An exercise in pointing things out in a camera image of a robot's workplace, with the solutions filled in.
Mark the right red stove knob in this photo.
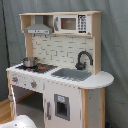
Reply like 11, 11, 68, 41
31, 81, 37, 88

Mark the silver toy pot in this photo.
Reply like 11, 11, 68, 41
21, 57, 38, 67

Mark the grey toy sink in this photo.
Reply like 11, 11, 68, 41
52, 68, 92, 81

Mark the red stove knob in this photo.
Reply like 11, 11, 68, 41
31, 81, 37, 88
12, 77, 18, 82

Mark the left red stove knob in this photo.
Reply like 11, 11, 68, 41
12, 77, 18, 82

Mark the grey range hood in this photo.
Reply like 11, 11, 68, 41
24, 15, 52, 34

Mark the black toy faucet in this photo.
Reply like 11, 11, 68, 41
75, 51, 93, 70

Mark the black toy stovetop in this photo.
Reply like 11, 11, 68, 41
18, 63, 55, 73

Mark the toy microwave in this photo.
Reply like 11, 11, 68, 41
54, 14, 91, 34

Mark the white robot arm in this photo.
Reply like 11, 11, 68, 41
0, 115, 37, 128

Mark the wooden toy kitchen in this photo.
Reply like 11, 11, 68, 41
7, 11, 114, 128

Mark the white oven door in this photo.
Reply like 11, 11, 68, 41
8, 85, 15, 120

